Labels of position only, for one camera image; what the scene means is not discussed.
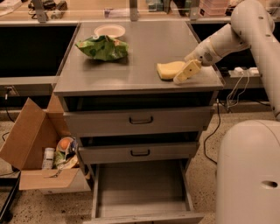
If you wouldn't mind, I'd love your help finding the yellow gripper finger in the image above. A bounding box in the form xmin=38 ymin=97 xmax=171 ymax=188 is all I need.
xmin=173 ymin=59 xmax=201 ymax=84

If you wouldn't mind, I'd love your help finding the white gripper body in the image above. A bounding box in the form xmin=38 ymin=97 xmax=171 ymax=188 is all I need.
xmin=185 ymin=38 xmax=221 ymax=67

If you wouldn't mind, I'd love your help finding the yellow sponge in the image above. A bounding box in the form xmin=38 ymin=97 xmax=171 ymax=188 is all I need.
xmin=157 ymin=61 xmax=186 ymax=80

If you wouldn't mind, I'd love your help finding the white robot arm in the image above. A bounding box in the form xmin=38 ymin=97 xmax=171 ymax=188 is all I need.
xmin=185 ymin=0 xmax=280 ymax=224

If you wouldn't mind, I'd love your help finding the grey top drawer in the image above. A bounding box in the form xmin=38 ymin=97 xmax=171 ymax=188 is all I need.
xmin=64 ymin=107 xmax=214 ymax=137

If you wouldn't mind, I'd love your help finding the grey metal drawer cabinet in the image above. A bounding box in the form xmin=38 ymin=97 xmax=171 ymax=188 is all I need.
xmin=53 ymin=20 xmax=225 ymax=165

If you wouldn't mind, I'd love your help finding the grey open bottom drawer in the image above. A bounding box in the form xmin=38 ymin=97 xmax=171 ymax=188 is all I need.
xmin=83 ymin=160 xmax=204 ymax=224

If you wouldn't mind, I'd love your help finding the grey middle drawer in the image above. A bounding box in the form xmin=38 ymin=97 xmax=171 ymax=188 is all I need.
xmin=78 ymin=142 xmax=199 ymax=165

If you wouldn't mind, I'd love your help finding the pink plastic container stack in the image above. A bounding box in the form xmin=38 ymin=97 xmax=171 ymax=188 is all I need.
xmin=199 ymin=0 xmax=229 ymax=17

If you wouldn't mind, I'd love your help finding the white power strip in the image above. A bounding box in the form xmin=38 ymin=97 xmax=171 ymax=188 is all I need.
xmin=228 ymin=67 xmax=260 ymax=78

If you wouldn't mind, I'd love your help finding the white paper plate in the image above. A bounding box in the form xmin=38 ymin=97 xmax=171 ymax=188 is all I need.
xmin=94 ymin=24 xmax=125 ymax=38

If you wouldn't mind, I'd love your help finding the green crumpled chip bag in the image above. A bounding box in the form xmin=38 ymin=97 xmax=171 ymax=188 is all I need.
xmin=75 ymin=35 xmax=129 ymax=61

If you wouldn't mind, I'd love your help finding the brown cardboard box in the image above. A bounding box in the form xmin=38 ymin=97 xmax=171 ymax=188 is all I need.
xmin=0 ymin=95 xmax=90 ymax=194

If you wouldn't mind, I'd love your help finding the white spray can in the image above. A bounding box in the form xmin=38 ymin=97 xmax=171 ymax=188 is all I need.
xmin=42 ymin=148 xmax=55 ymax=170

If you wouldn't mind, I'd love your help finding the black power cable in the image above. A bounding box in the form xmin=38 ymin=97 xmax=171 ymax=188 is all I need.
xmin=202 ymin=99 xmax=222 ymax=165

